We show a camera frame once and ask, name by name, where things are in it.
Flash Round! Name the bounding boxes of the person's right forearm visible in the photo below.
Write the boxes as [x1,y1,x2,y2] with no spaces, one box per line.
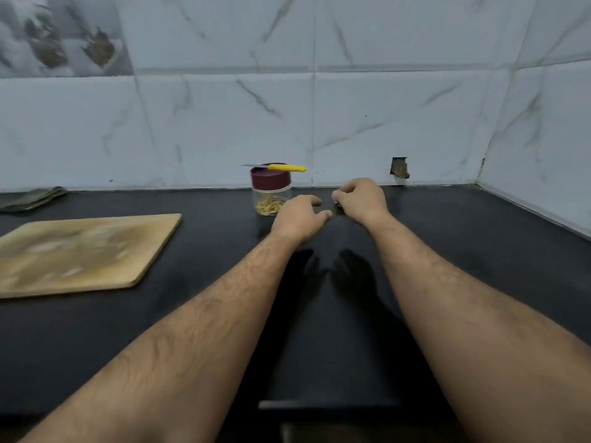
[371,217,591,443]

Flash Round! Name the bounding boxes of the folded green cloth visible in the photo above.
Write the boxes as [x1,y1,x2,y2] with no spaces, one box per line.
[0,186,70,215]

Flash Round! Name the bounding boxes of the decorative picture tiles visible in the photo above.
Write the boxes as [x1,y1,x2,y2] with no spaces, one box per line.
[0,0,134,79]

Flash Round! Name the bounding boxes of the person's left forearm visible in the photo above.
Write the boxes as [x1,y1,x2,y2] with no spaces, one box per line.
[20,235,299,443]

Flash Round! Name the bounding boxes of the black countertop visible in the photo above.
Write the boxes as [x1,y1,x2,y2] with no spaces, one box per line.
[0,184,591,425]

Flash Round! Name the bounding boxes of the clear jar maroon lid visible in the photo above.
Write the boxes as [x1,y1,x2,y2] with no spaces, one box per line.
[250,167,294,218]

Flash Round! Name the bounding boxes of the person's left hand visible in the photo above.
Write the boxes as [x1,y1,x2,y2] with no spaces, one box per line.
[268,193,334,249]

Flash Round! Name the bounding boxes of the wooden cutting board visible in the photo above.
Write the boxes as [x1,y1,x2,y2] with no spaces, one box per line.
[0,213,184,301]

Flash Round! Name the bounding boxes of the yellow handled knife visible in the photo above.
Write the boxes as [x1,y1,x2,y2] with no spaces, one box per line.
[243,162,308,174]

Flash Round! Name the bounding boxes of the person's right hand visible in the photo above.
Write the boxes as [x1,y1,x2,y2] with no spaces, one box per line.
[331,177,393,231]

